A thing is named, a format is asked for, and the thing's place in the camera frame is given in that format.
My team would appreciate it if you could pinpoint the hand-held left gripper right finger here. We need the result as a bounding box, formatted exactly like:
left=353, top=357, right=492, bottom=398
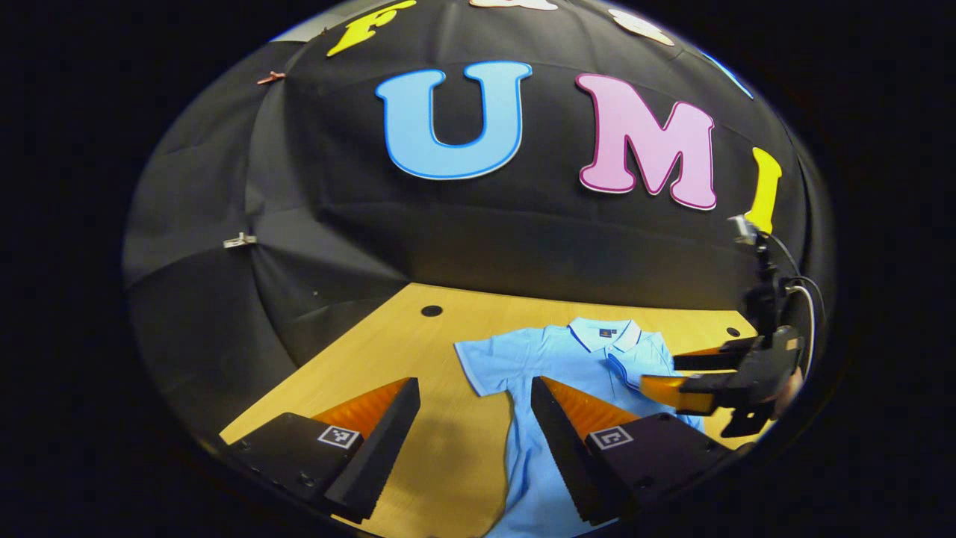
left=530, top=376, right=736, bottom=526

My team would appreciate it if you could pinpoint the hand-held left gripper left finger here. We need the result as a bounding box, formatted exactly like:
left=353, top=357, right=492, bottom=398
left=220, top=377, right=421, bottom=524

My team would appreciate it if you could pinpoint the light blue T-shirt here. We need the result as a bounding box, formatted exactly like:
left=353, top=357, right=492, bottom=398
left=454, top=317, right=707, bottom=538

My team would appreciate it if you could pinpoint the black backdrop cloth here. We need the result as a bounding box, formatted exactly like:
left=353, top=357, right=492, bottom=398
left=123, top=0, right=834, bottom=442

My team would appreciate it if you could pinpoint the black cable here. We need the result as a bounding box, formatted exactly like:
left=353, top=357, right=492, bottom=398
left=769, top=233, right=827, bottom=374

